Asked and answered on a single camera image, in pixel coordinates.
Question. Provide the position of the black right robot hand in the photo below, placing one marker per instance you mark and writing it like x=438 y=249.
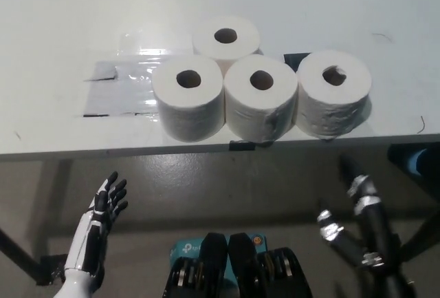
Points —
x=373 y=229

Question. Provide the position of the white and black left hand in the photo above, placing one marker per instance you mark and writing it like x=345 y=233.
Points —
x=98 y=215

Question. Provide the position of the white toilet paper roll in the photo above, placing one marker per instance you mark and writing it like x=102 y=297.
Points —
x=330 y=105
x=244 y=45
x=254 y=112
x=189 y=112

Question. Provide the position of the black diagonal table leg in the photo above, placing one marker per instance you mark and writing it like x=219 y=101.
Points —
x=426 y=227
x=17 y=250

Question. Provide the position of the black leg foot plate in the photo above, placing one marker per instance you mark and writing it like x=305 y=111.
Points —
x=51 y=268

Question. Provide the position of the black and blue clamp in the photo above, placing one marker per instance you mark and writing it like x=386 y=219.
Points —
x=405 y=160

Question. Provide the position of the teal TP-Link box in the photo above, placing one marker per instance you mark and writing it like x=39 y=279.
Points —
x=187 y=248

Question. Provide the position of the clear plastic sheet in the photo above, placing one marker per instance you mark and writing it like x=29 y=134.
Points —
x=117 y=91

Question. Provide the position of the black tape strip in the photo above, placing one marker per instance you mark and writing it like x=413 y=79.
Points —
x=242 y=145

